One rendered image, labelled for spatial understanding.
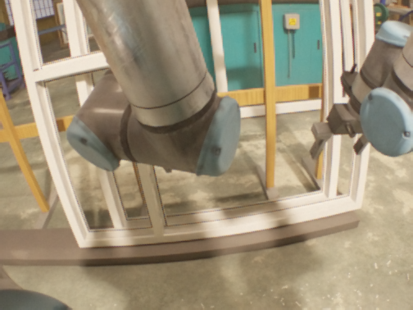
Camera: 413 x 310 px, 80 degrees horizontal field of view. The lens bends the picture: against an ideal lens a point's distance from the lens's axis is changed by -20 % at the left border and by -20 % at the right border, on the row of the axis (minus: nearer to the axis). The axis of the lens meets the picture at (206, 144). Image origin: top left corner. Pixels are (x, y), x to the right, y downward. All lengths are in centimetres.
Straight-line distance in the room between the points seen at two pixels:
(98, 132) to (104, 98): 5
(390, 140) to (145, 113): 29
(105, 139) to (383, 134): 35
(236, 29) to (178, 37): 252
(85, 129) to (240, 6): 247
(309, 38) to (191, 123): 273
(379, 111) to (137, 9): 29
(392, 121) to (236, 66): 251
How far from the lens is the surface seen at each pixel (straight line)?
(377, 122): 39
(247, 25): 277
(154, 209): 136
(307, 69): 304
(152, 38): 23
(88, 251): 158
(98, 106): 39
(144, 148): 34
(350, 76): 67
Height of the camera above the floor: 114
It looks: 30 degrees down
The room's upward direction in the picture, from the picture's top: 7 degrees counter-clockwise
